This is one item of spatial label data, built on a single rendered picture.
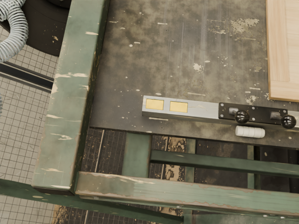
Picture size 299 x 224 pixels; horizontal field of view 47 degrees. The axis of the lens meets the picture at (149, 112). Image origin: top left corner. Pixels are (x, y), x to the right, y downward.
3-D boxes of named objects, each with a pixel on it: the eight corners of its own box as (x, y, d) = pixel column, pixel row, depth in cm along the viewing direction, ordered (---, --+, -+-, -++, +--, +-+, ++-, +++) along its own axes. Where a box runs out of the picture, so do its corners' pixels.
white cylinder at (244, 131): (235, 136, 101) (261, 139, 101) (237, 134, 99) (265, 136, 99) (235, 127, 102) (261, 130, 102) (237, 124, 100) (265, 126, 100)
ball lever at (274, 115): (278, 122, 100) (297, 131, 87) (265, 120, 100) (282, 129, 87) (280, 109, 100) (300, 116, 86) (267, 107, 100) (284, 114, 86)
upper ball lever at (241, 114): (237, 117, 100) (250, 126, 87) (224, 116, 100) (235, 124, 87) (239, 104, 100) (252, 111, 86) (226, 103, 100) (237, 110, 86)
